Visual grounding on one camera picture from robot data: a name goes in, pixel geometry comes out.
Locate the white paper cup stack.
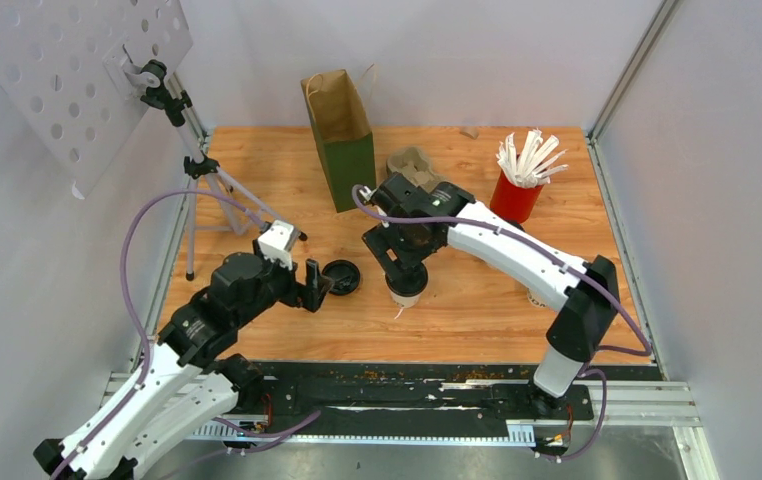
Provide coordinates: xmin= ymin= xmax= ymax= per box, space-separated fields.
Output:
xmin=527 ymin=287 xmax=563 ymax=311

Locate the cardboard cup carrier stack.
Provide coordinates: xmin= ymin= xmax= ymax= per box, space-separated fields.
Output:
xmin=385 ymin=146 xmax=447 ymax=192

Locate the red cylindrical straw holder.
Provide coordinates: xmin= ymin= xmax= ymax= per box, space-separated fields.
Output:
xmin=489 ymin=172 xmax=543 ymax=224

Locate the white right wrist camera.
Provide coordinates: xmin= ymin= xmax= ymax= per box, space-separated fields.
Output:
xmin=358 ymin=186 xmax=374 ymax=204

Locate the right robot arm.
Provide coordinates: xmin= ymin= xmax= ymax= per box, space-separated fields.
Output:
xmin=351 ymin=174 xmax=619 ymax=418

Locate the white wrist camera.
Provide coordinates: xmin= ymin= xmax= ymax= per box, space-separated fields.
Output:
xmin=255 ymin=220 xmax=299 ymax=271
xmin=358 ymin=186 xmax=374 ymax=204

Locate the white perforated board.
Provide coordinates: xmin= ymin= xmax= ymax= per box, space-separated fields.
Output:
xmin=0 ymin=0 xmax=193 ymax=198

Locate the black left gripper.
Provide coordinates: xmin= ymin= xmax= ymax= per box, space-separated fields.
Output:
xmin=236 ymin=237 xmax=336 ymax=326

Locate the wrapped white straws bundle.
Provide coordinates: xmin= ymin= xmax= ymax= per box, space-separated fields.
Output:
xmin=496 ymin=129 xmax=569 ymax=188

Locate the white tripod stand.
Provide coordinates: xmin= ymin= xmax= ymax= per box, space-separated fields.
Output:
xmin=135 ymin=59 xmax=285 ymax=281

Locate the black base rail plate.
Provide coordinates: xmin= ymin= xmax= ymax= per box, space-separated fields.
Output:
xmin=195 ymin=359 xmax=594 ymax=439

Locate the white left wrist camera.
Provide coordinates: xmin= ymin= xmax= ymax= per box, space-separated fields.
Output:
xmin=255 ymin=220 xmax=299 ymax=271

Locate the green paper bag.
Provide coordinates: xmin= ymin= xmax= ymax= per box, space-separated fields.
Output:
xmin=300 ymin=69 xmax=377 ymax=213

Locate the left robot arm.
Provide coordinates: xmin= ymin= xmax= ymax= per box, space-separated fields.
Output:
xmin=33 ymin=253 xmax=334 ymax=479

